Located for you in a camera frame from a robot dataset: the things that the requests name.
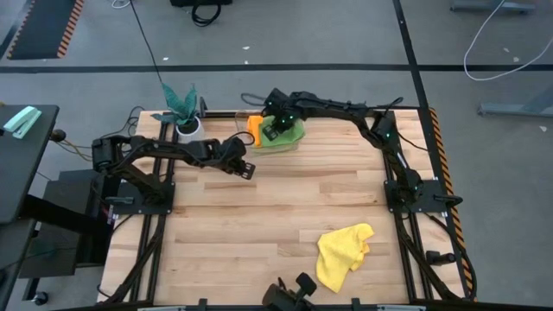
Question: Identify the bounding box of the black cable bundle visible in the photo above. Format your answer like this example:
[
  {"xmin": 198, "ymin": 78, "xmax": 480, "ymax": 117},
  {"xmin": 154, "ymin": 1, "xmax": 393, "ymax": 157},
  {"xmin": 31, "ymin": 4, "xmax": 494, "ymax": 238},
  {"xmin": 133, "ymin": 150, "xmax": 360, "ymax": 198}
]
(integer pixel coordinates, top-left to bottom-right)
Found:
[
  {"xmin": 103, "ymin": 213, "xmax": 168, "ymax": 303},
  {"xmin": 395, "ymin": 211, "xmax": 479, "ymax": 301}
]

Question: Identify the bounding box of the orange black hazard tape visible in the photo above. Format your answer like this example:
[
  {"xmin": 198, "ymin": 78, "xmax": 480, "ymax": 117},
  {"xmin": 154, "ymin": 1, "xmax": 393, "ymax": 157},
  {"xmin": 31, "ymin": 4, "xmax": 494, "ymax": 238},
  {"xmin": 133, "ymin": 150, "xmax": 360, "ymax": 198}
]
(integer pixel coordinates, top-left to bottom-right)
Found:
[{"xmin": 427, "ymin": 107, "xmax": 479, "ymax": 302}]

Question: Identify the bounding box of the yellow microfiber towel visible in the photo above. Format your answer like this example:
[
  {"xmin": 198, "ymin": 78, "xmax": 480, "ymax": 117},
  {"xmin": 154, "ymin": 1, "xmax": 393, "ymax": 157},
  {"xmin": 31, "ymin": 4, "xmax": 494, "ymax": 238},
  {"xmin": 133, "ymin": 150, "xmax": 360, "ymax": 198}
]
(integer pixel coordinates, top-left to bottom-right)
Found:
[{"xmin": 315, "ymin": 222, "xmax": 376, "ymax": 295}]

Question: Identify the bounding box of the black side desk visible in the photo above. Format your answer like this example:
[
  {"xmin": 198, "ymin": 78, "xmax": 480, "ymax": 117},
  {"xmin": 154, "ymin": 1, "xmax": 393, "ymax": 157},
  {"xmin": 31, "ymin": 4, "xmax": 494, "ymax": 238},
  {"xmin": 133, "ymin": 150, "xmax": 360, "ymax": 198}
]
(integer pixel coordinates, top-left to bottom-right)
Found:
[{"xmin": 0, "ymin": 103, "xmax": 60, "ymax": 311}]

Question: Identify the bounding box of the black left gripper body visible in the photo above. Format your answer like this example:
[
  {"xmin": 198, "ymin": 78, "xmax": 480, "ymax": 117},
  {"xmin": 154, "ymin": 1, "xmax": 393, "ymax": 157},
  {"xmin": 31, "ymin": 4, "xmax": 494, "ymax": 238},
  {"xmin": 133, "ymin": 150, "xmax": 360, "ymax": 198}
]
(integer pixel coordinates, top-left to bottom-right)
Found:
[{"xmin": 217, "ymin": 136, "xmax": 251, "ymax": 172}]

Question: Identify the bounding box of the clear plastic bin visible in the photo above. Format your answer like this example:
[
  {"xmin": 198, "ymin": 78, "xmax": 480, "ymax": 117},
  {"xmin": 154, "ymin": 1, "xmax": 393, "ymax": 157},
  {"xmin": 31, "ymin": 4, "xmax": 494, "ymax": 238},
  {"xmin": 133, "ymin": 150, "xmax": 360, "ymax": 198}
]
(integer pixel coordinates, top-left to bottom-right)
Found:
[{"xmin": 234, "ymin": 109, "xmax": 307, "ymax": 155}]

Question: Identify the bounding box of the yellow cable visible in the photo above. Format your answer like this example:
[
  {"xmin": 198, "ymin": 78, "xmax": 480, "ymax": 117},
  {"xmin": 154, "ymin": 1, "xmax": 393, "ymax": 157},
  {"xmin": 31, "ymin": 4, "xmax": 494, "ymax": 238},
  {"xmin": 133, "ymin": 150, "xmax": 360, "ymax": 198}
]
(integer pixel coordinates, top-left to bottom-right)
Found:
[{"xmin": 64, "ymin": 136, "xmax": 94, "ymax": 162}]

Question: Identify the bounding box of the black clamp knob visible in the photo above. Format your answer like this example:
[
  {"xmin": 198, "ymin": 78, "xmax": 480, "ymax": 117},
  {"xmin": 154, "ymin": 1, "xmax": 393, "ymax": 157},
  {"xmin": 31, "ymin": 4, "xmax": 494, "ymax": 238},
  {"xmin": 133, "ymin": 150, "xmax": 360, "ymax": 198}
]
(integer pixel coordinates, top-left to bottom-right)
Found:
[{"xmin": 425, "ymin": 250, "xmax": 457, "ymax": 266}]

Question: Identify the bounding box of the artificial plant in white pot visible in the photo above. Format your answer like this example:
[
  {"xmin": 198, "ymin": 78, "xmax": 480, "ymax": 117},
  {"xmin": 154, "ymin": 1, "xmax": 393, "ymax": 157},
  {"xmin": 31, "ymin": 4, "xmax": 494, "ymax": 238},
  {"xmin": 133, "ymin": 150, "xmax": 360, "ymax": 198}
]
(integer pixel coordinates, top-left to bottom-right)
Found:
[{"xmin": 150, "ymin": 82, "xmax": 207, "ymax": 145}]

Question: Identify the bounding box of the orange microfiber towel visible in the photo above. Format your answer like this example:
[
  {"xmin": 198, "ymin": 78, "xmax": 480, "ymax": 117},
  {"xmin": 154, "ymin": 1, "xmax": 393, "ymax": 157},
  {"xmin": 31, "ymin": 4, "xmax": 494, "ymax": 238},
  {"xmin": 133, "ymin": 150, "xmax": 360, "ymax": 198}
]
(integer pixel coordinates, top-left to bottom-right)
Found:
[{"xmin": 246, "ymin": 114, "xmax": 265, "ymax": 149}]

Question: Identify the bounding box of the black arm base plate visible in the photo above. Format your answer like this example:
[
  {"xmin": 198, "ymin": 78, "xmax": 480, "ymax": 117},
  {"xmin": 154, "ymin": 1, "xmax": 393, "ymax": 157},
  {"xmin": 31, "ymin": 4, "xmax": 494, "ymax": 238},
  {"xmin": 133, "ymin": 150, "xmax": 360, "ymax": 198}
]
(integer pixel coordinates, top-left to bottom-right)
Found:
[
  {"xmin": 106, "ymin": 181, "xmax": 175, "ymax": 216},
  {"xmin": 383, "ymin": 178, "xmax": 464, "ymax": 215}
]

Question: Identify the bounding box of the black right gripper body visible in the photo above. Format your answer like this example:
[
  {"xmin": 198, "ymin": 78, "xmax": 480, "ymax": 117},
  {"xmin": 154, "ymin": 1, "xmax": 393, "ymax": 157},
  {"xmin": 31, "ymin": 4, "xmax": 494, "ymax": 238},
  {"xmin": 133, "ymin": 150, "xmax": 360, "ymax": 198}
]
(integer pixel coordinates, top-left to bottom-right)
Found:
[{"xmin": 263, "ymin": 87, "xmax": 304, "ymax": 133}]

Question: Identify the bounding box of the thin black hanging cable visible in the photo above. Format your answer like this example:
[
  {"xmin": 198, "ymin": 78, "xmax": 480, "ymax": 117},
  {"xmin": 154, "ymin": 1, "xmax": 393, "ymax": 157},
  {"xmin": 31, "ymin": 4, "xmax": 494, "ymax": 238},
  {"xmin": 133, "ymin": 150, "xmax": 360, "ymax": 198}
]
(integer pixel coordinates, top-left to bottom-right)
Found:
[{"xmin": 128, "ymin": 0, "xmax": 164, "ymax": 86}]

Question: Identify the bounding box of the dark green microfiber towel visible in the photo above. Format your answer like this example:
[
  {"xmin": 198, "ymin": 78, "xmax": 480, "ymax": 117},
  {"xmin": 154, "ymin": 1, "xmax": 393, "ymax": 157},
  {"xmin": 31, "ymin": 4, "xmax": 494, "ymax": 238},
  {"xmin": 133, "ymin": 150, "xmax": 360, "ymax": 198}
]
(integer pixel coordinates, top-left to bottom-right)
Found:
[{"xmin": 258, "ymin": 113, "xmax": 306, "ymax": 150}]

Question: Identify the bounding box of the black cable tangle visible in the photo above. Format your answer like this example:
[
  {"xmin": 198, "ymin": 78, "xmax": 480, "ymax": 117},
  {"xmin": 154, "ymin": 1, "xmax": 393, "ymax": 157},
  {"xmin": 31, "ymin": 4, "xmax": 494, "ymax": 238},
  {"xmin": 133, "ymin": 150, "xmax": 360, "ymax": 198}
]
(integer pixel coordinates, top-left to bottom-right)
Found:
[{"xmin": 96, "ymin": 105, "xmax": 147, "ymax": 143}]

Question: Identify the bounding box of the black aluminium table frame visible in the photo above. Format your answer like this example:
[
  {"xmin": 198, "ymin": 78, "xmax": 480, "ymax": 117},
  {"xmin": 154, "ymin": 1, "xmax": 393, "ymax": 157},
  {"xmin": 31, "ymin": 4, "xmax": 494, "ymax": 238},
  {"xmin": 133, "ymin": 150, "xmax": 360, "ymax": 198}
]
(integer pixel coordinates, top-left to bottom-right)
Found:
[{"xmin": 97, "ymin": 107, "xmax": 479, "ymax": 311}]

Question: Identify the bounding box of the mint green stapler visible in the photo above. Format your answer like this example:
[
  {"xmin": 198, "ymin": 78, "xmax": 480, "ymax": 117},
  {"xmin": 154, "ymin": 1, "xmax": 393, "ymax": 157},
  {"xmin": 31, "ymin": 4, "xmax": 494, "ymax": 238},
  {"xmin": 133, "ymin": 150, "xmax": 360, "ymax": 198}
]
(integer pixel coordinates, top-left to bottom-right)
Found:
[{"xmin": 3, "ymin": 105, "xmax": 43, "ymax": 140}]

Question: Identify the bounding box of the black orange-striped floor mat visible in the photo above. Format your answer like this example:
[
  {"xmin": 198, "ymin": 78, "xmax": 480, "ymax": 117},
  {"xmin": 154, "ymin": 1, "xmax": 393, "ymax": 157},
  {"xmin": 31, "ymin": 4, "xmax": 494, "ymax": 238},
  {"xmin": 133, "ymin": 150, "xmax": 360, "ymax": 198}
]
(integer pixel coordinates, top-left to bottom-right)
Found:
[{"xmin": 6, "ymin": 0, "xmax": 86, "ymax": 60}]

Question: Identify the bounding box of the grey desk foot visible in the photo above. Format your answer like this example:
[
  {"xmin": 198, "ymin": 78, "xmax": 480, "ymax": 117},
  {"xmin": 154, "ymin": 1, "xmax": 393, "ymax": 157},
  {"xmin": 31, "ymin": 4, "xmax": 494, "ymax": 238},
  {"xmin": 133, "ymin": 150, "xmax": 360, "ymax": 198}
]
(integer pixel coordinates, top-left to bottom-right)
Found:
[
  {"xmin": 449, "ymin": 0, "xmax": 537, "ymax": 13},
  {"xmin": 477, "ymin": 84, "xmax": 553, "ymax": 118}
]

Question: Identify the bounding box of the black coiled floor cable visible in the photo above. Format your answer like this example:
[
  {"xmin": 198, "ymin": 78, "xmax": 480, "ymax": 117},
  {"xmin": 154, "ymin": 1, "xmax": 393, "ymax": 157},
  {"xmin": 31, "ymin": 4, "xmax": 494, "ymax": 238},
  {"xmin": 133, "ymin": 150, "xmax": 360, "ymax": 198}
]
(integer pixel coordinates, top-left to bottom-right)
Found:
[{"xmin": 189, "ymin": 2, "xmax": 223, "ymax": 29}]

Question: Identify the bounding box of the black cabinet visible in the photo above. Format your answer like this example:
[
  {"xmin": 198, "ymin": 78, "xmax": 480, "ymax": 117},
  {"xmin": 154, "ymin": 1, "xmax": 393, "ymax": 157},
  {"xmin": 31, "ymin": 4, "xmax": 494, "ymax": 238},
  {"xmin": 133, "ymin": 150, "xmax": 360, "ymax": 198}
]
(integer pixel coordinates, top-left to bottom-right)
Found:
[{"xmin": 19, "ymin": 168, "xmax": 124, "ymax": 278}]

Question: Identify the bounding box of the white floor cable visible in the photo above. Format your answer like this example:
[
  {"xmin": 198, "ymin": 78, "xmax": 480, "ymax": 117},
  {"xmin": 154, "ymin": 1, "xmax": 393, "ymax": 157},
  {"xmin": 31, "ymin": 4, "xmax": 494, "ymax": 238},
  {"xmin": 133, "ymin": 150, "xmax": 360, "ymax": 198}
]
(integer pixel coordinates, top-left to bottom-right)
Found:
[{"xmin": 462, "ymin": 0, "xmax": 553, "ymax": 83}]

